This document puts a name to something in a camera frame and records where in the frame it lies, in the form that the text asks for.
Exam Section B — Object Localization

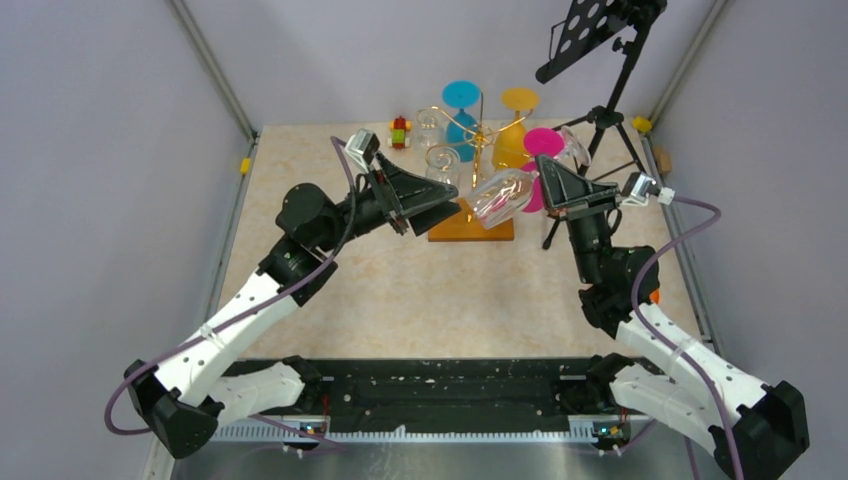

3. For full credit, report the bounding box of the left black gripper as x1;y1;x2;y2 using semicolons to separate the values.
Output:
316;150;462;252

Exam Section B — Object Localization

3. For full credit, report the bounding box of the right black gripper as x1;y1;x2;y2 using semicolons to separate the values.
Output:
535;154;623;285

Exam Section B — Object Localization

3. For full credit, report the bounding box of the clear wine glass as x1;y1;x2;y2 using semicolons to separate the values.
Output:
464;126;592;230

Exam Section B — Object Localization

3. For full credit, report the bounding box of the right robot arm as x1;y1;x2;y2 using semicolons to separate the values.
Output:
535;155;810;479

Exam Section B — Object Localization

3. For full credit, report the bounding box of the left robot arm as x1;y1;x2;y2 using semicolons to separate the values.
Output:
125;153;459;459

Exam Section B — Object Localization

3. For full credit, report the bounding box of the magenta wine glass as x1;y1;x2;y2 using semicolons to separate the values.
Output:
521;127;565;213

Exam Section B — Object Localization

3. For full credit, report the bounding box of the yellow wine glass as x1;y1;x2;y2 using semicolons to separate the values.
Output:
492;87;539;171

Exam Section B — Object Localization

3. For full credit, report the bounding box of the blue wine glass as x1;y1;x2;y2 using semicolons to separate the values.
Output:
442;80;481;163

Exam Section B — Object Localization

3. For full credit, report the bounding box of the clear hanging glass front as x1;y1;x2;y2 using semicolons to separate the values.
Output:
425;146;461;187

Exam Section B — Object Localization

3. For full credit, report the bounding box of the clear hanging glass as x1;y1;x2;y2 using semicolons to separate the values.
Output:
414;108;442;152
425;146;461;187

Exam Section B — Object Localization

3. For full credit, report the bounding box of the clear hanging glass back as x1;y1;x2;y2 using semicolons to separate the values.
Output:
414;108;442;152

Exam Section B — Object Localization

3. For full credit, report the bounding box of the colourful toy car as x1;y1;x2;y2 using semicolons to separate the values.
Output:
389;115;412;150

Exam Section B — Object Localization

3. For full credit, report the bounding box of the yellow corner clamp right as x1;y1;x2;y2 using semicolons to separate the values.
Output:
632;116;653;134

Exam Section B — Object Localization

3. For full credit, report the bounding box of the black music stand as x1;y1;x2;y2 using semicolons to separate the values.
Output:
535;0;668;252

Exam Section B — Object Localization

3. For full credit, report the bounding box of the gold wire glass rack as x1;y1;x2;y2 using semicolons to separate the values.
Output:
426;81;540;243

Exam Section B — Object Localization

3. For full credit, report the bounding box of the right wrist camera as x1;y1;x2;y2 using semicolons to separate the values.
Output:
620;172;675;207

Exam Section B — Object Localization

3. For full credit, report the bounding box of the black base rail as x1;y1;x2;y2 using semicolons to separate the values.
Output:
260;355;622;438

